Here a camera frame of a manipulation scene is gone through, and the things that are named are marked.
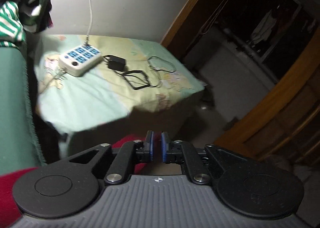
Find dark red knit sweater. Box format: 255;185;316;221
1;132;160;227

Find green white striped garment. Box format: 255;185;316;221
0;0;54;49

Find black power adapter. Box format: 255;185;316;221
103;54;126;72

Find green table cloth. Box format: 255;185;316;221
0;47;46;175

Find white power cable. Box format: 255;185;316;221
85;0;97;46

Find white power strip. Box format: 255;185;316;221
59;44;103;77

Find pale patterned bed sheet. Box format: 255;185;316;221
34;35;203;146

